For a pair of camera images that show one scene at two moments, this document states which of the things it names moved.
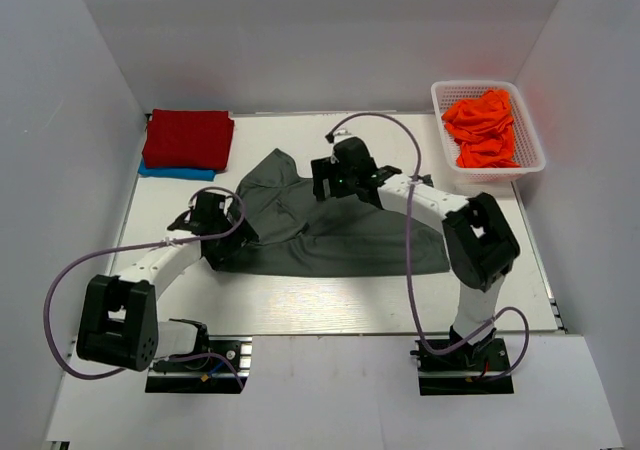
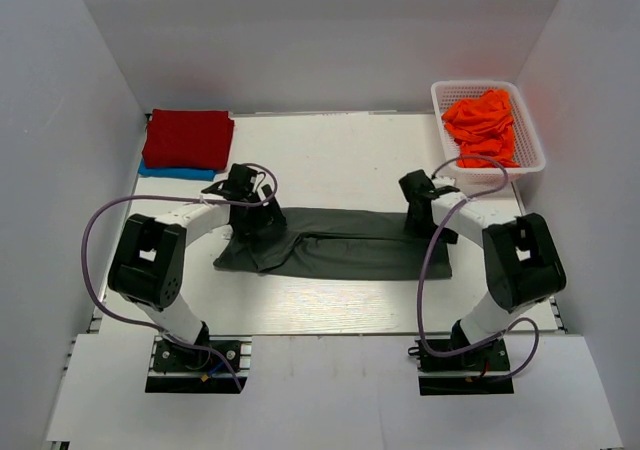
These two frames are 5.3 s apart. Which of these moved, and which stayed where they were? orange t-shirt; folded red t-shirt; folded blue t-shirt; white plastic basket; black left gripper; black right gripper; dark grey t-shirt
Moved: black left gripper; black right gripper; dark grey t-shirt
Stayed: orange t-shirt; folded blue t-shirt; folded red t-shirt; white plastic basket
